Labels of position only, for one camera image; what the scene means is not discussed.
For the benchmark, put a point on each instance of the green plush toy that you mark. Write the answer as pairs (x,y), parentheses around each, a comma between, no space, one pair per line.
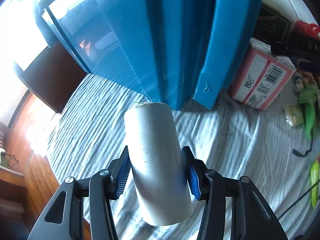
(308,105)

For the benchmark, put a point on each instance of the blue plastic storage crate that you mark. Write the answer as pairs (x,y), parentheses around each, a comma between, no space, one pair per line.
(162,42)

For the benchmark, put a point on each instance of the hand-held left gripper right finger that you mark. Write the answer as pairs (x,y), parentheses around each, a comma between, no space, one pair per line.
(193,180)

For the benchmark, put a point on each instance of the striped light blue bed sheet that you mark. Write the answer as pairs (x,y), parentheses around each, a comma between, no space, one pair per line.
(100,130)

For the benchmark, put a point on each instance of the pink tissue pack with barcode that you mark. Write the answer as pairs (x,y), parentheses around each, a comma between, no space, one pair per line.
(260,80)

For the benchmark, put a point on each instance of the white cylinder roll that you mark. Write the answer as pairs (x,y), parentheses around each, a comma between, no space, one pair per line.
(155,155)

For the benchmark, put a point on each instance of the pale yellow packet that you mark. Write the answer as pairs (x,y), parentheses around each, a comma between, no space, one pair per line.
(293,113)

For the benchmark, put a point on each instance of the black box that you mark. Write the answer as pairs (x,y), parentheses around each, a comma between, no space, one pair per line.
(272,22)

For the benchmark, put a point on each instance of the red carry case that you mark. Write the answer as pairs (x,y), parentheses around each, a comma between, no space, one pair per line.
(303,27)

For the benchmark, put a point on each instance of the orange and pink plush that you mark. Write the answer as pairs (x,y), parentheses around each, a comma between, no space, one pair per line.
(308,77)

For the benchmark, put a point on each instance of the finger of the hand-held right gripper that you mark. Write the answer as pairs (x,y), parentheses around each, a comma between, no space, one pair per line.
(295,50)
(310,67)

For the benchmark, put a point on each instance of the bright green packet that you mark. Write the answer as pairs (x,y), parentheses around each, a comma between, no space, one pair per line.
(314,180)

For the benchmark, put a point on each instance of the wooden shelf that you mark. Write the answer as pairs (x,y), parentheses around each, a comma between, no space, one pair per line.
(10,180)

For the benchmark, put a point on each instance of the dark wooden cabinet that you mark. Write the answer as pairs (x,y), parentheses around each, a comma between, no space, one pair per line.
(55,80)

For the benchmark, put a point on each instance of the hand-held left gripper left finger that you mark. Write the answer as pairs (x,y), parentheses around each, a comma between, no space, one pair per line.
(122,177)

